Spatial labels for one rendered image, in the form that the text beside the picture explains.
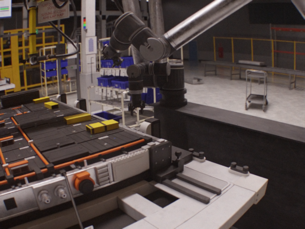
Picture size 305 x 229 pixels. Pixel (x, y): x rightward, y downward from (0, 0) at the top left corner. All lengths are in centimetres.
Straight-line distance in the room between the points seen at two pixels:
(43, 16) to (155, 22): 113
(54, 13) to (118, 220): 195
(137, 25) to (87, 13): 483
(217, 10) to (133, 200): 93
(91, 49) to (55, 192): 513
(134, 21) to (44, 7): 151
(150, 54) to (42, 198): 71
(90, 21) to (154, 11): 407
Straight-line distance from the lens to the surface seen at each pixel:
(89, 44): 582
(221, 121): 175
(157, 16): 191
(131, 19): 109
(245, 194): 104
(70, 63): 487
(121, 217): 101
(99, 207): 100
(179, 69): 210
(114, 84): 435
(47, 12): 244
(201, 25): 119
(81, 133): 128
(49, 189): 87
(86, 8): 589
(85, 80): 575
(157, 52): 104
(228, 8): 121
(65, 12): 239
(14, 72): 1179
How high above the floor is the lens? 141
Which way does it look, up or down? 15 degrees down
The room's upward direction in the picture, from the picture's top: 2 degrees counter-clockwise
